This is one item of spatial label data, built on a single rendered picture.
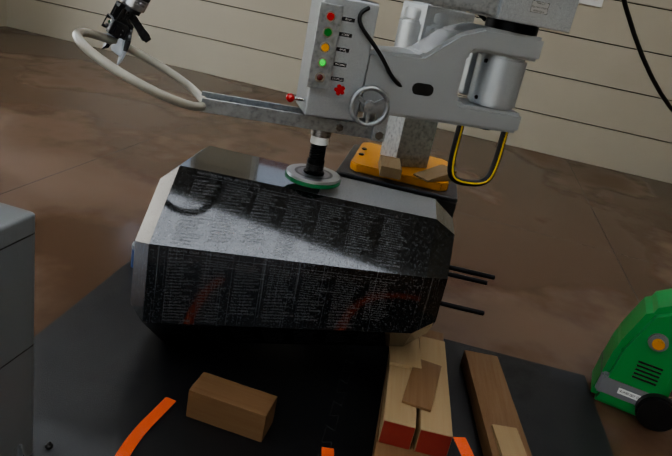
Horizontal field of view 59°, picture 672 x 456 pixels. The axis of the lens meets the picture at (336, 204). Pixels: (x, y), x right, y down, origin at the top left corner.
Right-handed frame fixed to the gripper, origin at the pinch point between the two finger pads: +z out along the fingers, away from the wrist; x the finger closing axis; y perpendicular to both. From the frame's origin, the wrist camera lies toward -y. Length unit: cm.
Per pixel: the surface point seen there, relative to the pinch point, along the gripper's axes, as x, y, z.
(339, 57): 59, -41, -46
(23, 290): 73, 30, 54
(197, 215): 50, -31, 31
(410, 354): 116, -110, 39
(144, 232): 42, -21, 47
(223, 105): 42.5, -21.7, -10.0
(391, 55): 66, -56, -56
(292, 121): 55, -43, -17
